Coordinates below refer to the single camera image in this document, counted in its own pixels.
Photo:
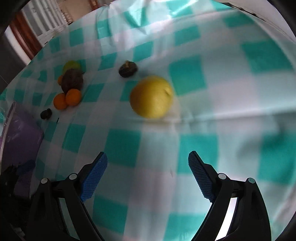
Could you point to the teal white checkered tablecloth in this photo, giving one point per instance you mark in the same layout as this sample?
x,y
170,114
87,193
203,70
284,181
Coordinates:
x,y
233,78

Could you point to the small orange tangerine behind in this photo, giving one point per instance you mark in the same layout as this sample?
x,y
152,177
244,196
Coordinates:
x,y
60,79

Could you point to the dark brown round fruit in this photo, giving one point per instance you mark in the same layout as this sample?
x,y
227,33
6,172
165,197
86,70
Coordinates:
x,y
72,79

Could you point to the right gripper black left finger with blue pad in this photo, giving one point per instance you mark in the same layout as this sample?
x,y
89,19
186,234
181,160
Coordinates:
x,y
48,220

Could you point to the dark wrinkled passion fruit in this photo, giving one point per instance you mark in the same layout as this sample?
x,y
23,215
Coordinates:
x,y
128,69

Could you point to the purple storage box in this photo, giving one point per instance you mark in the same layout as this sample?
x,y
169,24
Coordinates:
x,y
21,138

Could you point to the grey refrigerator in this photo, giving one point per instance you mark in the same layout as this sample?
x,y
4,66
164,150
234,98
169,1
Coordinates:
x,y
13,58

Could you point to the large yellow pear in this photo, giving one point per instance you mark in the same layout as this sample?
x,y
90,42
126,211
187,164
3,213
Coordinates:
x,y
152,97

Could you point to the white cabinet with wood frame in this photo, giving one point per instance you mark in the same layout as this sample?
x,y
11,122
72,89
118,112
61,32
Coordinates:
x,y
37,22

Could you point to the yellow-green apple at back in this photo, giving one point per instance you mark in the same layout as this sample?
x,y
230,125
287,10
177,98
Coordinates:
x,y
71,65

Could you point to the small dark fruit piece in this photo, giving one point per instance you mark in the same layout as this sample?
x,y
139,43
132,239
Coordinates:
x,y
46,114

